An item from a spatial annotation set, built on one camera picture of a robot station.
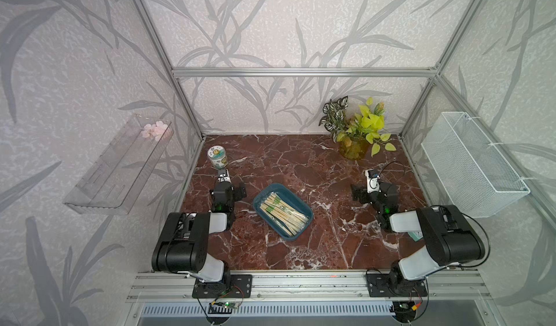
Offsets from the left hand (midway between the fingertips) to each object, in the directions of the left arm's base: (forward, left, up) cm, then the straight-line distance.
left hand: (230, 182), depth 94 cm
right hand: (+1, -59, +1) cm, 59 cm away
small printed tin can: (+14, +9, +2) cm, 17 cm away
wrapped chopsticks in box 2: (-15, -27, -5) cm, 31 cm away
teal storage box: (-1, -13, -6) cm, 15 cm away
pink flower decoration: (+4, +20, +27) cm, 34 cm away
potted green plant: (+18, -56, +13) cm, 60 cm away
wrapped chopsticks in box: (-15, -27, -5) cm, 31 cm away
